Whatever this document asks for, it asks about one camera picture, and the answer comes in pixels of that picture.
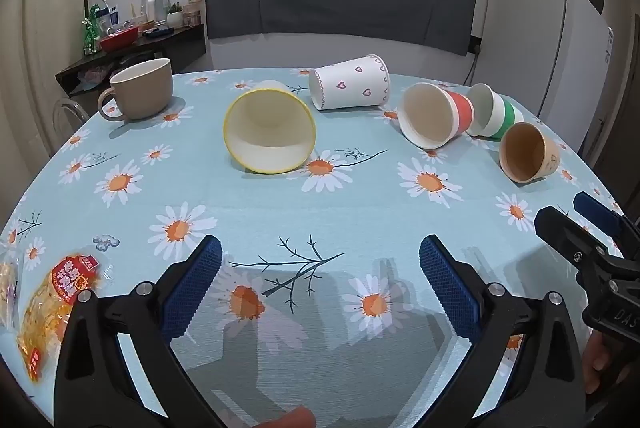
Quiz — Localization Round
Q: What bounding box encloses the orange snack packet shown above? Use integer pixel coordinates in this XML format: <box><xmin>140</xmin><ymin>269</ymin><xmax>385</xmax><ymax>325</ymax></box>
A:
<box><xmin>16</xmin><ymin>255</ymin><xmax>104</xmax><ymax>384</ymax></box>

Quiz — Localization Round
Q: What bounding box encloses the red striped paper cup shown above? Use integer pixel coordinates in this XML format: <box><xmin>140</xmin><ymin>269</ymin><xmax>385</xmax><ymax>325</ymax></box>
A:
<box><xmin>397</xmin><ymin>82</ymin><xmax>475</xmax><ymax>149</ymax></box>

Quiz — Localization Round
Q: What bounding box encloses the clear snack packet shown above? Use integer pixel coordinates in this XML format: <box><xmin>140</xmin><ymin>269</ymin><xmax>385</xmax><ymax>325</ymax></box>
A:
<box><xmin>0</xmin><ymin>252</ymin><xmax>26</xmax><ymax>331</ymax></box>

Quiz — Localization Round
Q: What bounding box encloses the white refrigerator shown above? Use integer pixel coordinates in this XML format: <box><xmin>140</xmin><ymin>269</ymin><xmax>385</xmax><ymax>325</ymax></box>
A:
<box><xmin>470</xmin><ymin>0</ymin><xmax>614</xmax><ymax>155</ymax></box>

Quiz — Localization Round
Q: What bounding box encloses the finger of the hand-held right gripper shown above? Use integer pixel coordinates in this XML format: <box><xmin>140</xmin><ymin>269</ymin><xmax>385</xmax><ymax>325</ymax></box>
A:
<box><xmin>533</xmin><ymin>206</ymin><xmax>623</xmax><ymax>279</ymax></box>
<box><xmin>573</xmin><ymin>191</ymin><xmax>640</xmax><ymax>259</ymax></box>

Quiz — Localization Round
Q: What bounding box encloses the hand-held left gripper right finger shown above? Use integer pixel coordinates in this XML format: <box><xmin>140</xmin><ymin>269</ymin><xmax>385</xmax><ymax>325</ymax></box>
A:
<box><xmin>418</xmin><ymin>235</ymin><xmax>587</xmax><ymax>428</ymax></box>

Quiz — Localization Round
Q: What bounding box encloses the dark wall shelf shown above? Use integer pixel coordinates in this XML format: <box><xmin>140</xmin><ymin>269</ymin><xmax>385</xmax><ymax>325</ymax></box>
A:
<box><xmin>55</xmin><ymin>24</ymin><xmax>207</xmax><ymax>96</ymax></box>

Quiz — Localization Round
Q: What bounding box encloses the person's right hand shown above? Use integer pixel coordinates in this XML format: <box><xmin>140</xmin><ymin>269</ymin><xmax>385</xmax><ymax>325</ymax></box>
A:
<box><xmin>582</xmin><ymin>330</ymin><xmax>621</xmax><ymax>396</ymax></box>

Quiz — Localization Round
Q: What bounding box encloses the black power cable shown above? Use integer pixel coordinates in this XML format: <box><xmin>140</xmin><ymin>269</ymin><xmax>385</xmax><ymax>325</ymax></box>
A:
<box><xmin>467</xmin><ymin>42</ymin><xmax>484</xmax><ymax>86</ymax></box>

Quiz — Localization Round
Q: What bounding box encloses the light curtain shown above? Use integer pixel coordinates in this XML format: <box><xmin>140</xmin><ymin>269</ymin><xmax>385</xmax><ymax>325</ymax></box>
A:
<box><xmin>0</xmin><ymin>0</ymin><xmax>103</xmax><ymax>229</ymax></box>

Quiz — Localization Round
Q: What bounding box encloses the plastic bag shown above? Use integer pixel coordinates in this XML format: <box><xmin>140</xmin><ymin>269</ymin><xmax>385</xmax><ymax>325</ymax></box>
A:
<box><xmin>76</xmin><ymin>62</ymin><xmax>120</xmax><ymax>92</ymax></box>

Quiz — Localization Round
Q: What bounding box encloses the yellow rim paper cup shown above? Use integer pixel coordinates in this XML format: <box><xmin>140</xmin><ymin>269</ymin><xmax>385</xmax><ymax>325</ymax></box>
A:
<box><xmin>223</xmin><ymin>80</ymin><xmax>317</xmax><ymax>175</ymax></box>

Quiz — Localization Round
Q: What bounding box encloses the green bottle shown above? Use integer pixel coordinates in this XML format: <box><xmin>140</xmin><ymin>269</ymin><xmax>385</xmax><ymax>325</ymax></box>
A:
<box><xmin>81</xmin><ymin>4</ymin><xmax>101</xmax><ymax>56</ymax></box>

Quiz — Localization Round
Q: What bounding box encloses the green striped paper cup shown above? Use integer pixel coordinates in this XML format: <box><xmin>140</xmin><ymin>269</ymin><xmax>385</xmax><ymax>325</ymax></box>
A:
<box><xmin>466</xmin><ymin>83</ymin><xmax>525</xmax><ymax>141</ymax></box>

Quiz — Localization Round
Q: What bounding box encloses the blue daisy tablecloth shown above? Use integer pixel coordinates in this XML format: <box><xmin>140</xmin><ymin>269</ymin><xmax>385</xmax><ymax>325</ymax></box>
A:
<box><xmin>0</xmin><ymin>68</ymin><xmax>640</xmax><ymax>428</ymax></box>

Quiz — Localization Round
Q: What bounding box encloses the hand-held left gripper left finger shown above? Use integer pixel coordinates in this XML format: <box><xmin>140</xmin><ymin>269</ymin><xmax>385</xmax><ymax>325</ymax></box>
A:
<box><xmin>53</xmin><ymin>235</ymin><xmax>224</xmax><ymax>428</ymax></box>

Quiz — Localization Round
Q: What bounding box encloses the person's left hand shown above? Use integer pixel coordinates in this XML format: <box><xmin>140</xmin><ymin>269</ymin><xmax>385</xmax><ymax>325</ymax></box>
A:
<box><xmin>260</xmin><ymin>405</ymin><xmax>317</xmax><ymax>428</ymax></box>

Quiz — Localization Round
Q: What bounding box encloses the heart print paper cup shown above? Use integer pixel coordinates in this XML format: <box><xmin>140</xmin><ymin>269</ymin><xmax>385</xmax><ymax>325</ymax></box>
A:
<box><xmin>308</xmin><ymin>54</ymin><xmax>391</xmax><ymax>111</ymax></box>

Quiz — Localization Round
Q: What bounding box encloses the brown paper cup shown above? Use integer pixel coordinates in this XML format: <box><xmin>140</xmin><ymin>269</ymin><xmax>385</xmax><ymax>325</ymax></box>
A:
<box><xmin>499</xmin><ymin>122</ymin><xmax>560</xmax><ymax>183</ymax></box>

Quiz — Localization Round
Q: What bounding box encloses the clear plastic chair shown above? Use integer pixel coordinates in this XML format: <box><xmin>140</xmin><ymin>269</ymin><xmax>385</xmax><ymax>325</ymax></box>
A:
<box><xmin>52</xmin><ymin>96</ymin><xmax>91</xmax><ymax>145</ymax></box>

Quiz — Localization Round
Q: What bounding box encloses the red bowl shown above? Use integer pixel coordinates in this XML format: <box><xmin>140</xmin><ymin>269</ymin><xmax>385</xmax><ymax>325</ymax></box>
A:
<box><xmin>98</xmin><ymin>28</ymin><xmax>139</xmax><ymax>54</ymax></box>

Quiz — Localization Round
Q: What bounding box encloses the beige ceramic mug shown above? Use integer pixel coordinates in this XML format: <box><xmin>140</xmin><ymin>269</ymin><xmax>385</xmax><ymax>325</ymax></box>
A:
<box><xmin>96</xmin><ymin>58</ymin><xmax>174</xmax><ymax>123</ymax></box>

